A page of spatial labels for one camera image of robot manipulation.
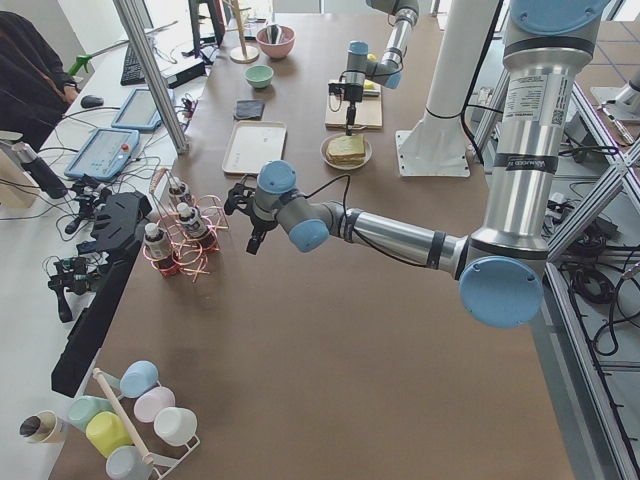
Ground wooden cup stand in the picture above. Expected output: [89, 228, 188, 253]
[225, 0, 260, 64]

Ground blue teach pendant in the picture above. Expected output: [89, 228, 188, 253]
[111, 88, 162, 133]
[64, 128, 140, 181]

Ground bread slice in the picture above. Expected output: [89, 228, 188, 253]
[326, 134, 365, 161]
[326, 157, 367, 170]

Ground bamboo cutting board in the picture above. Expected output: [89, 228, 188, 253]
[324, 83, 383, 129]

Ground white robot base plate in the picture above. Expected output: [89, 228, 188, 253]
[395, 127, 470, 178]

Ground copper wire bottle rack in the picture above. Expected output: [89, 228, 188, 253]
[143, 167, 229, 279]

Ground grey blue mug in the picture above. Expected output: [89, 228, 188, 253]
[105, 446, 152, 480]

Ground blue teach pendant near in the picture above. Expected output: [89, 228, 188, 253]
[64, 128, 140, 181]

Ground black keyboard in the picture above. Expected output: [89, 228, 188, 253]
[120, 45, 145, 86]

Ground paper cup with steel jigger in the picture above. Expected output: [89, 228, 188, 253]
[19, 410, 67, 443]

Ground cream rabbit serving tray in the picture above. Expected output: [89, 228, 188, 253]
[222, 120, 287, 175]

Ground mint mug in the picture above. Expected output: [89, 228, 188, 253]
[66, 395, 113, 432]

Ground black thermos bottle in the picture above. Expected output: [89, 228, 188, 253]
[11, 142, 68, 199]

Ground seated person dark clothes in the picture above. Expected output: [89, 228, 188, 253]
[1, 11, 79, 150]

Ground yellow mug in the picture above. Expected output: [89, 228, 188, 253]
[85, 411, 133, 458]

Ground pink bowl with ice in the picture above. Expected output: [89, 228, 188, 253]
[256, 25, 296, 59]

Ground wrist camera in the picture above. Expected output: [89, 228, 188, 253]
[224, 174, 257, 216]
[328, 82, 346, 112]

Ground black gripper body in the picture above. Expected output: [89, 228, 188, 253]
[343, 84, 363, 125]
[248, 192, 279, 231]

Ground tea bottle right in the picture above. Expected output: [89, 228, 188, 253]
[169, 179, 193, 208]

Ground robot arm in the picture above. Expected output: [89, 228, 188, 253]
[341, 0, 419, 136]
[247, 1, 605, 328]

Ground tea bottle front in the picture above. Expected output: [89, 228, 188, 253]
[177, 202, 218, 252]

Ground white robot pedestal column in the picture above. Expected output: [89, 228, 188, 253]
[424, 0, 503, 135]

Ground black computer mouse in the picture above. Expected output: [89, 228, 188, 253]
[80, 95, 104, 109]

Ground steel ice scoop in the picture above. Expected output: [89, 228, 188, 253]
[265, 23, 283, 45]

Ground tea bottle left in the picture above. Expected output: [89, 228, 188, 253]
[144, 222, 179, 277]

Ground folded grey cloth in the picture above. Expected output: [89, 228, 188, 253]
[233, 99, 265, 121]

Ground aluminium frame post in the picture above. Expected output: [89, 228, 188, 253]
[113, 0, 189, 155]

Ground pink mug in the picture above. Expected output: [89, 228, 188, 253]
[134, 386, 176, 423]

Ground white mug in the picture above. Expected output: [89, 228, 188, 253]
[153, 407, 198, 447]

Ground blue teach pendant far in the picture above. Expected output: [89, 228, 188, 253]
[111, 88, 162, 133]

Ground mint green bowl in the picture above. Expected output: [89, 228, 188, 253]
[244, 65, 274, 89]

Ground tea bottle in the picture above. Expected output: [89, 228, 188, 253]
[169, 179, 193, 208]
[144, 222, 179, 277]
[177, 202, 218, 252]

